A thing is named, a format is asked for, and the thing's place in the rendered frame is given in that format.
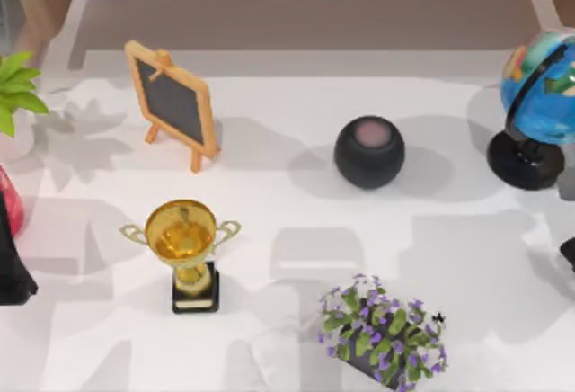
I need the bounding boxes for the round black speaker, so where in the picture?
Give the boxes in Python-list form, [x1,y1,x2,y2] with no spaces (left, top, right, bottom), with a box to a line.
[332,115,406,191]

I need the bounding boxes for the gold trophy on black base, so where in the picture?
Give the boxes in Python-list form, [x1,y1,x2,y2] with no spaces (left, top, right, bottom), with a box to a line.
[119,199,243,315]

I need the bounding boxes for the wooden framed blackboard easel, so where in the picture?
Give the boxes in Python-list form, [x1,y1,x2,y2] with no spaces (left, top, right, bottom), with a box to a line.
[124,40,222,174]

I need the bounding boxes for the purple flower plant dark pot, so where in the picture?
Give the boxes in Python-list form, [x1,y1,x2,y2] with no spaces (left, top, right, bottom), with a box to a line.
[316,272,448,392]

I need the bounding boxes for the blue globe on black stand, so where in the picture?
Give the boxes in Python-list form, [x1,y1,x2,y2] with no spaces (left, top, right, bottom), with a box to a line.
[487,27,575,192]

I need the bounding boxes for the red translucent bottle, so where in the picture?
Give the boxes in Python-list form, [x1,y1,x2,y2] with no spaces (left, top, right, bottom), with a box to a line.
[0,165,26,239]

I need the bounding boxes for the green leafy plant white pot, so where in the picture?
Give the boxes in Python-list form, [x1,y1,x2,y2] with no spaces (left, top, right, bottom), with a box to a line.
[0,51,50,163]

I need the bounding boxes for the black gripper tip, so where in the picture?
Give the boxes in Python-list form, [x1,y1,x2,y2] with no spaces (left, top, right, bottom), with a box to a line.
[0,189,39,307]

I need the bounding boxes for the black object at edge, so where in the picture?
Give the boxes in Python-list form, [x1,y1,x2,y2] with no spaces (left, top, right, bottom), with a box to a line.
[559,236,575,273]

